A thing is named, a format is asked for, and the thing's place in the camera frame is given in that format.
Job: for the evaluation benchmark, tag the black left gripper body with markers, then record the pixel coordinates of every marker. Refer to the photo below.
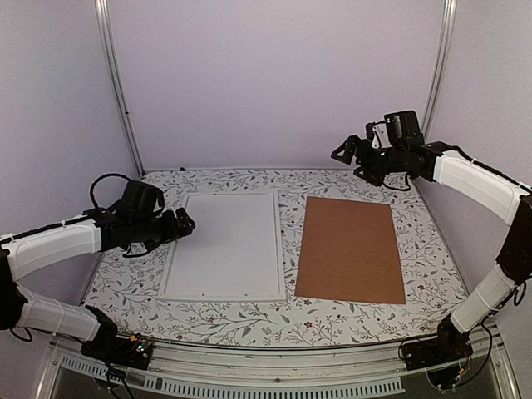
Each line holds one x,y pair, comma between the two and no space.
148,233

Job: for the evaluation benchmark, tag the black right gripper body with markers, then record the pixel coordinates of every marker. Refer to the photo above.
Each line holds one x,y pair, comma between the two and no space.
391,161

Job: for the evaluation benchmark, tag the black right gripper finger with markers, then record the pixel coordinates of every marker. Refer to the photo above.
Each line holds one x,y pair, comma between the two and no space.
347,150
371,177

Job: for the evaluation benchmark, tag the brown frame backing board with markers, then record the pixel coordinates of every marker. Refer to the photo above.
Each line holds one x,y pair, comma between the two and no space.
349,253

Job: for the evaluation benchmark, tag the white picture frame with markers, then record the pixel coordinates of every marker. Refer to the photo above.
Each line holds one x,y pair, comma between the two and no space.
280,249

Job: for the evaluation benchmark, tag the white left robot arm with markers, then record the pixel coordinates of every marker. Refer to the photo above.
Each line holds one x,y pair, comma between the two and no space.
95,231

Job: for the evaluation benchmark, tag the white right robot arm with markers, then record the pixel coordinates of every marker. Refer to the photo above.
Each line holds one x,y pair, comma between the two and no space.
485,217

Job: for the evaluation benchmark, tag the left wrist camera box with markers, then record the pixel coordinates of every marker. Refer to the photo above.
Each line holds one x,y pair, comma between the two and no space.
142,200

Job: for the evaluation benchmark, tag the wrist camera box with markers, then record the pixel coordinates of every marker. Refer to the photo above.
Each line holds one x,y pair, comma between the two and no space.
403,129
142,200

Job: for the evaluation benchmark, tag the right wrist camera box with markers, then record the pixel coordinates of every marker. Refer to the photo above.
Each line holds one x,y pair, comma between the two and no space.
403,129

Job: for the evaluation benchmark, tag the right aluminium corner post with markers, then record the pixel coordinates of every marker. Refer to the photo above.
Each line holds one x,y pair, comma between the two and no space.
442,52

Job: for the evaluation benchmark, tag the aluminium corner post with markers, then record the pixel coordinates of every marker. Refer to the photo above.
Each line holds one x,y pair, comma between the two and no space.
442,52
108,47

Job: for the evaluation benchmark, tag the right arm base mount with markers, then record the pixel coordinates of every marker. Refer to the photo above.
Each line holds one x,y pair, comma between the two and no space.
448,345

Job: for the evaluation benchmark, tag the front aluminium rail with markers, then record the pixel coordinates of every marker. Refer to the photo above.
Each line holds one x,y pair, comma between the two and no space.
186,370

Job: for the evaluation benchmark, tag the left aluminium corner post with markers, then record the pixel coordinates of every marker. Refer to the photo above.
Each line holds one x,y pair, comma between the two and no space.
108,47

